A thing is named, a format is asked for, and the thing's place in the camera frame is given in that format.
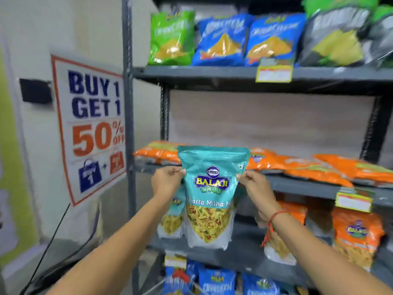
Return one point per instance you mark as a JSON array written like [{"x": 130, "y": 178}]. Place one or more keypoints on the small teal snack packet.
[{"x": 172, "y": 218}]

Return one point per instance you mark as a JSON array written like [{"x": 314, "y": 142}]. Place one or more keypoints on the person's left forearm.
[{"x": 116, "y": 251}]

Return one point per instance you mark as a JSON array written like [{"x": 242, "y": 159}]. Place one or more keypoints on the orange snack packet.
[
  {"x": 353, "y": 165},
  {"x": 156, "y": 152},
  {"x": 264, "y": 159},
  {"x": 356, "y": 233},
  {"x": 316, "y": 173},
  {"x": 297, "y": 213}
]

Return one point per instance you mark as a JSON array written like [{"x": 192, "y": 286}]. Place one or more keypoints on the person's right fingers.
[{"x": 245, "y": 178}]

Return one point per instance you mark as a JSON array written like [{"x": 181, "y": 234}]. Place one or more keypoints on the blue snack packet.
[
  {"x": 170, "y": 285},
  {"x": 216, "y": 282},
  {"x": 221, "y": 39},
  {"x": 259, "y": 285},
  {"x": 271, "y": 36}
]

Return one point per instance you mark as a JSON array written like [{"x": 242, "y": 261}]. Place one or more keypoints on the grey metal shelf rack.
[{"x": 215, "y": 75}]

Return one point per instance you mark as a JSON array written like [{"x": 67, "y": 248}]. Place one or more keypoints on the person's right forearm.
[{"x": 322, "y": 261}]

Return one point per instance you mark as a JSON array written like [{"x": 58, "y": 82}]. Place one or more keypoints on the black wall box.
[{"x": 35, "y": 91}]

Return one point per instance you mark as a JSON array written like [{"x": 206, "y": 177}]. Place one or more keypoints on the white promotional offer sign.
[{"x": 92, "y": 125}]

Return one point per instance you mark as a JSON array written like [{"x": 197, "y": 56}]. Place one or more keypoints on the large teal snack packet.
[{"x": 211, "y": 196}]

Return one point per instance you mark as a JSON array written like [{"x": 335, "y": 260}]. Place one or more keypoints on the yellow price label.
[
  {"x": 274, "y": 74},
  {"x": 175, "y": 261},
  {"x": 353, "y": 202}
]

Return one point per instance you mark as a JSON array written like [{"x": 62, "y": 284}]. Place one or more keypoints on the person's left fingers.
[{"x": 178, "y": 173}]

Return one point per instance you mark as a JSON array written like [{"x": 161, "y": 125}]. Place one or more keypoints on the grey and green snack packet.
[
  {"x": 382, "y": 36},
  {"x": 334, "y": 30}
]

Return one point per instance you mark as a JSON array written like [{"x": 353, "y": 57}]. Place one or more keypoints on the person's left hand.
[{"x": 165, "y": 182}]

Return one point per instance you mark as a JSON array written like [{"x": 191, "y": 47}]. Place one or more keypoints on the person's right hand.
[{"x": 259, "y": 193}]

